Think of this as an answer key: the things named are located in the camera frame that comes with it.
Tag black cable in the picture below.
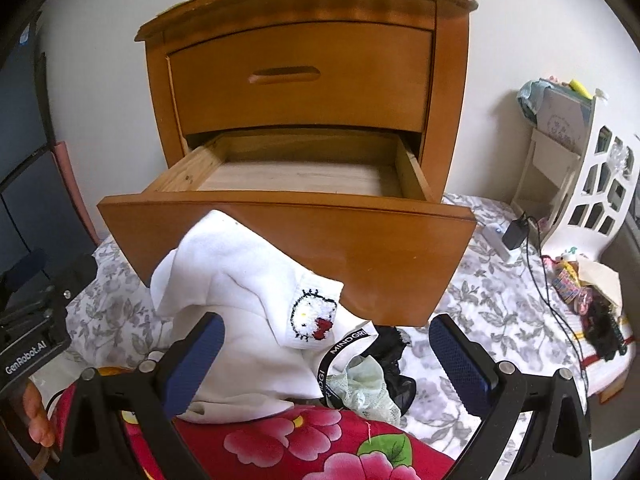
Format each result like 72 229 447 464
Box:
522 217 593 398

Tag closed wooden drawer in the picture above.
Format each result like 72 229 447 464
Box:
165 22 436 134

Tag red floral blanket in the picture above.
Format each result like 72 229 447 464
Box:
44 365 457 480

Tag wooden drawer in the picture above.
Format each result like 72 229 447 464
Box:
96 127 479 329
165 22 436 134

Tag colourful snack packets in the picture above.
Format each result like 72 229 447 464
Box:
550 254 597 317

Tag white lattice shelf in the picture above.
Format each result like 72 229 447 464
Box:
510 87 640 263

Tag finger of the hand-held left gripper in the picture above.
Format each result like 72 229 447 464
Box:
47 254 99 306
0 250 51 293

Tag black power adapter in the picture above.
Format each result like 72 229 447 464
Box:
501 211 537 252

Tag person's left hand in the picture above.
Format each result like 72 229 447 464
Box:
21 381 57 450

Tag grey floral mat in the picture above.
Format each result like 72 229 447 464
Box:
29 192 628 467

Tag black underwear with lettered waistband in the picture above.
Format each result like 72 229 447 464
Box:
315 322 382 407

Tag teal cloth bundle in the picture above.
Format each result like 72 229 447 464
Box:
516 79 551 126

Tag mint green lace underwear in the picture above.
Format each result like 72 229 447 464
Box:
327 356 402 427

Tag black hair accessory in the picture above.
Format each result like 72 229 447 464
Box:
584 302 627 365

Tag white power strip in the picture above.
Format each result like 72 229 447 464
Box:
481 221 522 264

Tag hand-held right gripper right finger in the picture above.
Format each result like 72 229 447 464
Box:
428 313 593 480

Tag black lace underwear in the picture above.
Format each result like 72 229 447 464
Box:
372 325 419 417

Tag wooden nightstand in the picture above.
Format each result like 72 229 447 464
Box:
97 0 479 329

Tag pink foam board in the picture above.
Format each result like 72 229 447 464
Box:
53 140 102 245

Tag pale printed box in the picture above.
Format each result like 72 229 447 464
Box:
537 87 597 152

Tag dark refrigerator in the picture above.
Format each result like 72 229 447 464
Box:
0 22 97 283

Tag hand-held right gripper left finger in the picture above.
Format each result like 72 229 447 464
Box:
52 311 226 480

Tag large white garment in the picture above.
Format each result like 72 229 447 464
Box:
149 208 323 424

